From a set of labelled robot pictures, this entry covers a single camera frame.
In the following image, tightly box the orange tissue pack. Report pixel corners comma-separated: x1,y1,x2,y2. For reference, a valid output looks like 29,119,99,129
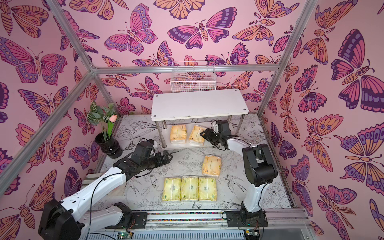
170,125,188,144
189,125,207,146
202,155,222,177

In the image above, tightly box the white two-tier shelf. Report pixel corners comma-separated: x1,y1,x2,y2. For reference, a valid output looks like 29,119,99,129
151,89,249,150

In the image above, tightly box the green tissue pack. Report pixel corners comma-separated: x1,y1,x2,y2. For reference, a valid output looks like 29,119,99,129
198,177,218,202
162,177,182,202
181,176,199,201

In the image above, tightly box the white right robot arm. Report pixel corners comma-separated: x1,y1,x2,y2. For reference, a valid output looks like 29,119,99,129
200,121,278,228

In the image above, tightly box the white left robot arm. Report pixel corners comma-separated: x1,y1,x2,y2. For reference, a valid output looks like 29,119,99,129
38,139,173,240

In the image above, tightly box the artificial tulip plant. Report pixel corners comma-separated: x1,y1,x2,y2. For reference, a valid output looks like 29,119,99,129
87,101,119,142

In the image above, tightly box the striped green white cloth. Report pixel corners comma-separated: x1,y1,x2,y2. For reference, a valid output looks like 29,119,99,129
81,174,101,190

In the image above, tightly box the white wire basket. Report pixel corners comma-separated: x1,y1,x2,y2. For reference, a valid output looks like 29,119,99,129
169,61,217,93

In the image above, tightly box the aluminium frame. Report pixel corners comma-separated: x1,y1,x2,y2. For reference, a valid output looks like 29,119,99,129
1,1,318,193

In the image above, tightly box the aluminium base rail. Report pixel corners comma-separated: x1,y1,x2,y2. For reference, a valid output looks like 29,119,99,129
80,209,317,240

